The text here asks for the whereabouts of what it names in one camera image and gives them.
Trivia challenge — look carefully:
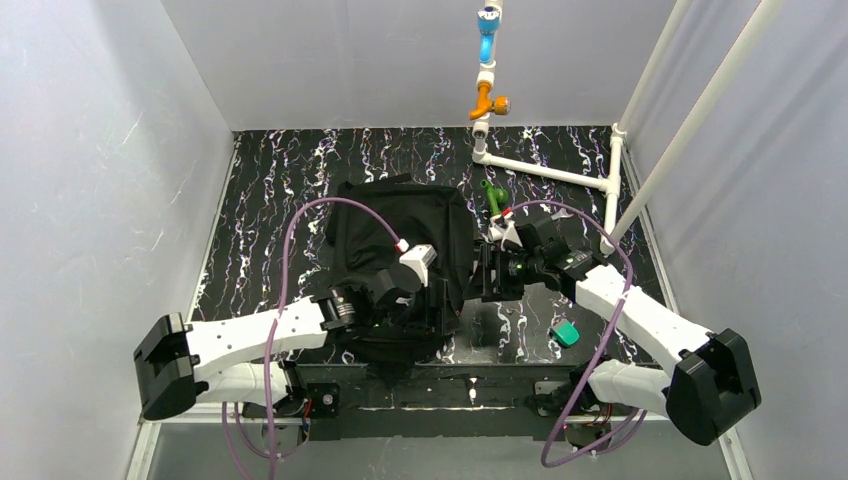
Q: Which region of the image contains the black backpack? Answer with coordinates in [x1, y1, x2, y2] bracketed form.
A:
[325, 174, 476, 363]

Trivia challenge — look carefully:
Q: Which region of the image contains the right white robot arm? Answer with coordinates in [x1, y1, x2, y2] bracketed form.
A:
[466, 221, 762, 446]

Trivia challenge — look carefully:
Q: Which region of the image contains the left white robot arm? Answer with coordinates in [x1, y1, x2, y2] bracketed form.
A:
[133, 265, 457, 421]

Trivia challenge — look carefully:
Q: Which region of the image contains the green and white pipe fitting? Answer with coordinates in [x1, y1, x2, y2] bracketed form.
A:
[480, 180, 509, 216]

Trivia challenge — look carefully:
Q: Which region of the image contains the silver open-end wrench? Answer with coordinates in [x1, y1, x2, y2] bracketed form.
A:
[551, 209, 574, 221]

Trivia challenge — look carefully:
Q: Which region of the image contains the small teal box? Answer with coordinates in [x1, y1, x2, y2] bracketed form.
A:
[549, 320, 580, 348]

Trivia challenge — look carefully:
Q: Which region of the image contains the orange tap valve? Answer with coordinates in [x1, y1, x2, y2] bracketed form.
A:
[469, 80, 511, 120]

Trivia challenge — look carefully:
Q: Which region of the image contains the blue pipe valve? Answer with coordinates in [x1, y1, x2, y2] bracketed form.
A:
[477, 5, 501, 64]

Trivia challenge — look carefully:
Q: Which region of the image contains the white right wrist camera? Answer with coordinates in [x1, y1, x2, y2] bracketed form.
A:
[487, 208, 522, 251]

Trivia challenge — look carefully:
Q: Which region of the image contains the white PVC pipe frame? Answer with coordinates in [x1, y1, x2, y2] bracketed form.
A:
[471, 1, 783, 256]

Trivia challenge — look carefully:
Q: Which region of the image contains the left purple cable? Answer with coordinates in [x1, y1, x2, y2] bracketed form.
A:
[220, 197, 407, 480]

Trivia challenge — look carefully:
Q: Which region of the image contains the purple cable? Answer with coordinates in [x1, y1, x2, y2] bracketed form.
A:
[503, 200, 649, 469]
[220, 197, 407, 480]

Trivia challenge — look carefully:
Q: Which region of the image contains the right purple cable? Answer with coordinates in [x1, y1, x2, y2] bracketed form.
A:
[503, 200, 649, 469]

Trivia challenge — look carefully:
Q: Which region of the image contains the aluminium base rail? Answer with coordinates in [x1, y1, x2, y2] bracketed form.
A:
[125, 374, 755, 480]

